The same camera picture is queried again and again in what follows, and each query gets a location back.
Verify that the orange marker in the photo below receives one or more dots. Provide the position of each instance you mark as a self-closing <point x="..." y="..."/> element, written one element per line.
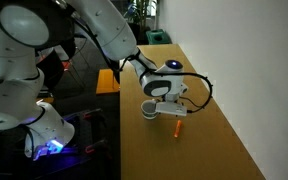
<point x="177" y="129"/>

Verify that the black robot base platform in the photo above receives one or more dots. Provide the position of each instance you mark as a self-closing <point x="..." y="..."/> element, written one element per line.
<point x="89" y="150"/>

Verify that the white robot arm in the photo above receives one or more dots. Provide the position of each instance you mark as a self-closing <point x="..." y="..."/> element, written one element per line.
<point x="29" y="25"/>

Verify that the white mug with green band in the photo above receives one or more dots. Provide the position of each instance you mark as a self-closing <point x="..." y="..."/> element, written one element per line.
<point x="148" y="108"/>

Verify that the green bin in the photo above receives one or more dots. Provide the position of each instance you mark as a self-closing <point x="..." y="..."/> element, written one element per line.
<point x="157" y="37"/>

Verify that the potted plant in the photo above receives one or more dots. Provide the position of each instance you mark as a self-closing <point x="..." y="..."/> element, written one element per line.
<point x="138" y="10"/>

